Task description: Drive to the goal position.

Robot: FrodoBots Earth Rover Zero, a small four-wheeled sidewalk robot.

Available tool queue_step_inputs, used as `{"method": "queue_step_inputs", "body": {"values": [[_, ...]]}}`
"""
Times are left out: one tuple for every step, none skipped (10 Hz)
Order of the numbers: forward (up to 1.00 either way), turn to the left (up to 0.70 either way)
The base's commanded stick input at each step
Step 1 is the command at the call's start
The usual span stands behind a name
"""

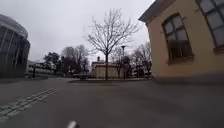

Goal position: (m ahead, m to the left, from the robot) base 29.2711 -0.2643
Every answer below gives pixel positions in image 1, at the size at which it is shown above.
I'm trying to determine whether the bare tree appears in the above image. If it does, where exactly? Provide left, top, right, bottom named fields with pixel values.
left=87, top=8, right=141, bottom=82

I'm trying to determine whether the lamp pole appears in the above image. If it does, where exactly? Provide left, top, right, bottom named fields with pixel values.
left=120, top=45, right=127, bottom=80

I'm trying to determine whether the yellow building with chimney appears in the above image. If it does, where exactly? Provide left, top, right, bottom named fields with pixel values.
left=90, top=56, right=125, bottom=80

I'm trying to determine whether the group of bare trees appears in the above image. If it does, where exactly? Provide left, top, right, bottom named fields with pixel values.
left=128, top=41, right=153, bottom=78

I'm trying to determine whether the grey asphalt road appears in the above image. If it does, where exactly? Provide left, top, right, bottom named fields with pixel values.
left=0, top=77, right=224, bottom=128

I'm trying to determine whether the group of dark trees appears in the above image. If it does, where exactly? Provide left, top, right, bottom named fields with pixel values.
left=43, top=44, right=90, bottom=77

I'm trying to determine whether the white banded low building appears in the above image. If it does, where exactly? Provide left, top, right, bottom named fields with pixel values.
left=25, top=60, right=57, bottom=78

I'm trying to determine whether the robot's own part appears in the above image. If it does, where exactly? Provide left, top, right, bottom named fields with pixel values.
left=67, top=120, right=78, bottom=128

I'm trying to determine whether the yellow building with arched windows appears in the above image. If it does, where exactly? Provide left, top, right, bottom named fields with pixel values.
left=138, top=0, right=224, bottom=84

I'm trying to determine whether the grey cobblestone strip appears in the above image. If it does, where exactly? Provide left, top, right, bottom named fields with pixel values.
left=0, top=87, right=58, bottom=124

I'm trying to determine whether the round glass building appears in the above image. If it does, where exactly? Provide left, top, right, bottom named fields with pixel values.
left=0, top=13, right=32, bottom=79

